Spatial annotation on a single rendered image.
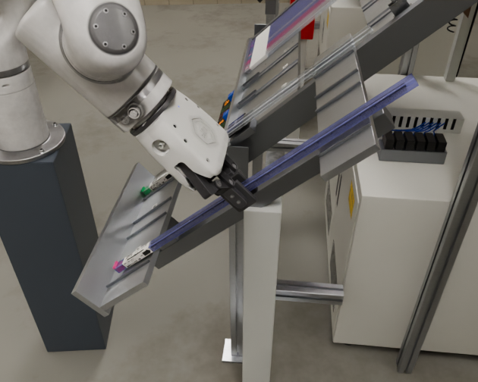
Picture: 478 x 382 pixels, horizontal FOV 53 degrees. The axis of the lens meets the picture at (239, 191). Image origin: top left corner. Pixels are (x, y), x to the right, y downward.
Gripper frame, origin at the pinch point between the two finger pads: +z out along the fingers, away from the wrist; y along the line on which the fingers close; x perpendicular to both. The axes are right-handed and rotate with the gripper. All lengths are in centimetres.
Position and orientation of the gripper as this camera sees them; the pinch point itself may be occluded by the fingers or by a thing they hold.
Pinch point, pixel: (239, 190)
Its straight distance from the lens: 63.0
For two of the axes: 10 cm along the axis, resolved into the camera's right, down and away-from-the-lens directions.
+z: 6.8, 6.3, 3.9
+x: -7.3, 4.9, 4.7
